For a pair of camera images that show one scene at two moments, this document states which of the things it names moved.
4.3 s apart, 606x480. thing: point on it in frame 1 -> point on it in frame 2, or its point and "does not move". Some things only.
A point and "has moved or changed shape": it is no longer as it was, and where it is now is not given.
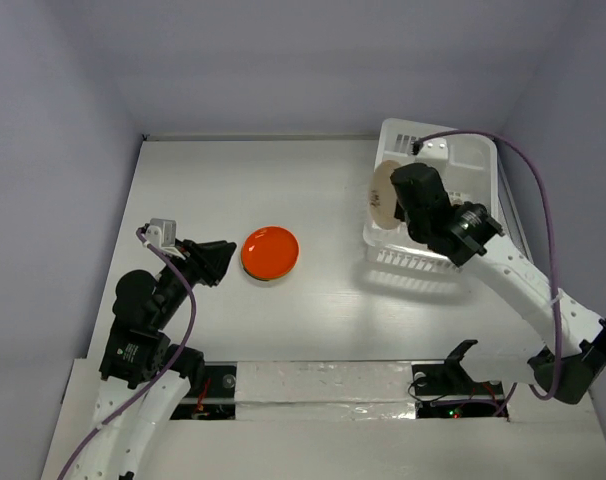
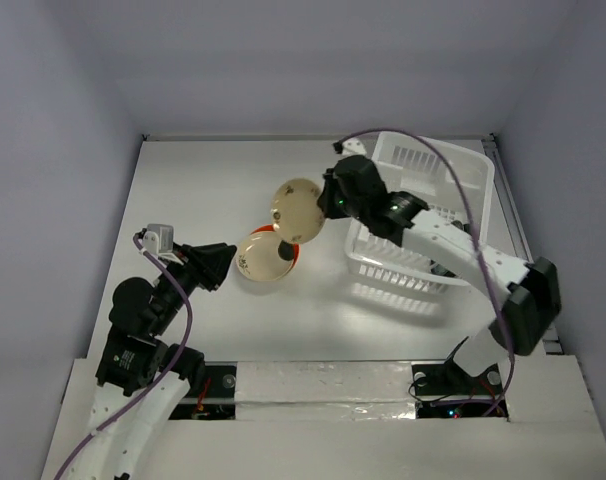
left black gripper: [209, 259] does not move
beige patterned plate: [383, 196] has moved or changed shape
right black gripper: [405, 198] -> [330, 195]
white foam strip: [330, 390] does not move
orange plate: [269, 253] does not move
